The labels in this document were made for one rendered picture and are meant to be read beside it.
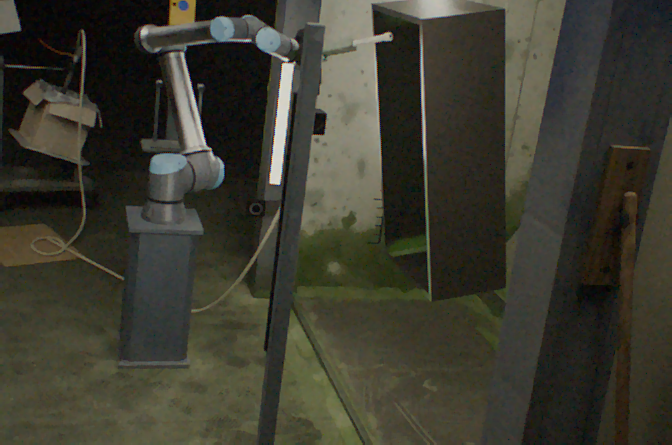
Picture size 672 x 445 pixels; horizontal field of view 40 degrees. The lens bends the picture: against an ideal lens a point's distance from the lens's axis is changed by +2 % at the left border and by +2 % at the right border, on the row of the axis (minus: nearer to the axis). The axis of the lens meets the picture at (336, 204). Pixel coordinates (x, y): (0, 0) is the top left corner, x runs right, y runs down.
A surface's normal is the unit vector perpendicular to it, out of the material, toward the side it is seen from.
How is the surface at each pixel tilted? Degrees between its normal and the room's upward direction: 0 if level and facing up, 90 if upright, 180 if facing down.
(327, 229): 90
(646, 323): 90
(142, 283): 90
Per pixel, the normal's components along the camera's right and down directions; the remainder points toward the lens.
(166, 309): 0.25, 0.29
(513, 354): -0.96, -0.05
